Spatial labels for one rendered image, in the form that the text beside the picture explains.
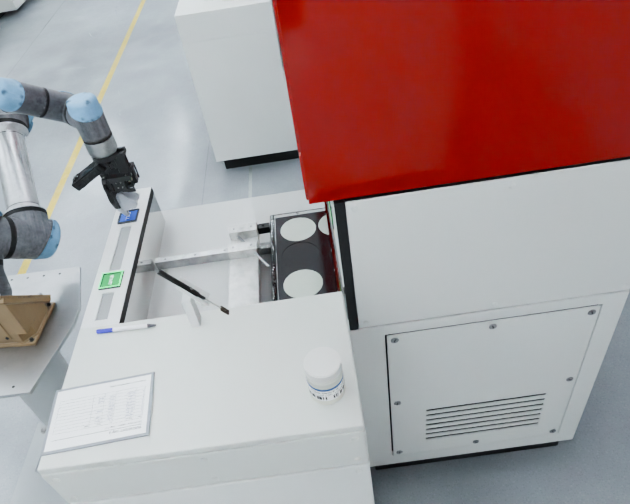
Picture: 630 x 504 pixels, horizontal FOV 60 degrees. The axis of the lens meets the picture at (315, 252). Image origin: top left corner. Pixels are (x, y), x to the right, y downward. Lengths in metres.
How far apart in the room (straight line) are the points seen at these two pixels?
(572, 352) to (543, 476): 0.60
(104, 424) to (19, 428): 1.46
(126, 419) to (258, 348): 0.29
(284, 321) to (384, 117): 0.50
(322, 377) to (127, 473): 0.43
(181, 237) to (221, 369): 0.68
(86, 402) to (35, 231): 0.61
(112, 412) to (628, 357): 1.93
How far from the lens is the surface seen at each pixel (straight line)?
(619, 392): 2.39
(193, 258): 1.64
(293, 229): 1.56
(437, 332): 1.45
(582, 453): 2.22
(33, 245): 1.70
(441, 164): 1.10
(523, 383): 1.74
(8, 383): 1.61
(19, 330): 1.63
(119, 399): 1.23
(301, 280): 1.41
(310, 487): 1.27
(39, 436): 2.56
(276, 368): 1.16
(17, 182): 1.79
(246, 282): 1.46
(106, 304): 1.45
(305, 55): 0.95
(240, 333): 1.24
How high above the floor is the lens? 1.90
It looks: 43 degrees down
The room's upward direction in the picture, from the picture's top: 10 degrees counter-clockwise
